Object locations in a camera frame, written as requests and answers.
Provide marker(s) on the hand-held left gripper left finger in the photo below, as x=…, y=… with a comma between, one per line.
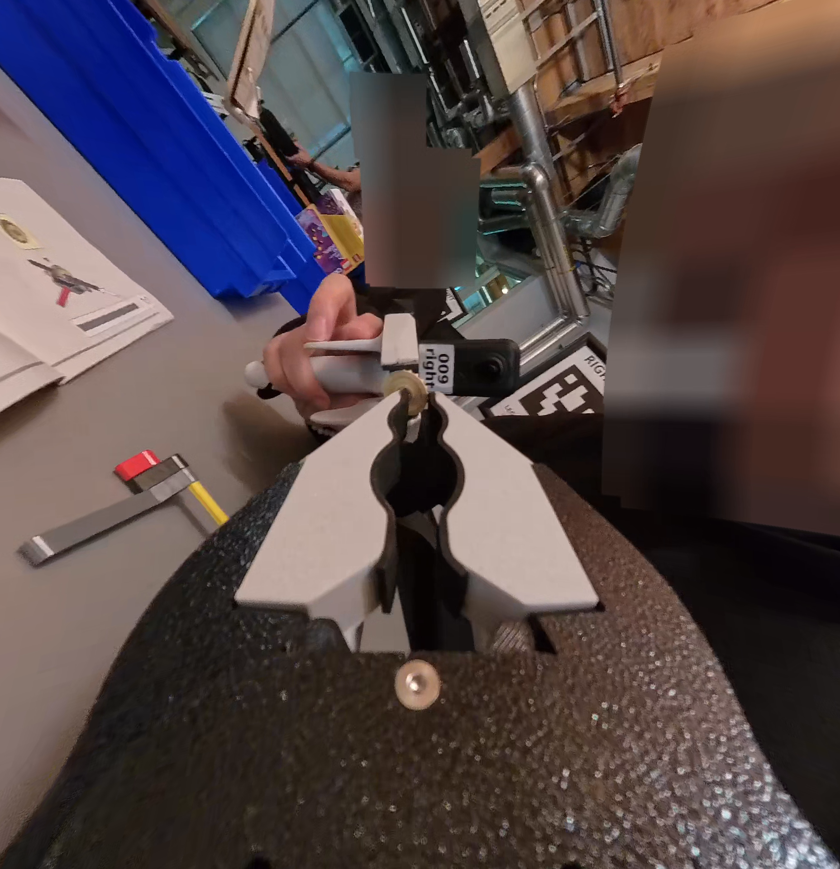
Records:
x=311, y=536

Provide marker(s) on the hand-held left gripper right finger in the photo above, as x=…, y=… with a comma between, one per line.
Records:
x=522, y=536

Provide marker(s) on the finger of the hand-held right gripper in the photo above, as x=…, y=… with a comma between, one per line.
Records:
x=399, y=339

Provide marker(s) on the tan lego gear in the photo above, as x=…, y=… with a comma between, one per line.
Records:
x=403, y=388

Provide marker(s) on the lego instruction booklet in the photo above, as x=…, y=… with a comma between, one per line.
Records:
x=53, y=339

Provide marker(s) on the grey red yellow lego assembly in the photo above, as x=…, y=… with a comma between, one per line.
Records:
x=87, y=529

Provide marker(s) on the person's right hand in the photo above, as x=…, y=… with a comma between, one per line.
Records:
x=291, y=366

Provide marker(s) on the purple yellow toy box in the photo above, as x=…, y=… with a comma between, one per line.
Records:
x=332, y=244

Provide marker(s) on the leaning wooden board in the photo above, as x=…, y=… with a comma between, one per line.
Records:
x=250, y=54

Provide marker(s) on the blue plastic bin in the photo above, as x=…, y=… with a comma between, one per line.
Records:
x=121, y=102

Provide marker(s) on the silver ventilation duct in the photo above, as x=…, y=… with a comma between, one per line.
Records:
x=549, y=224
x=617, y=190

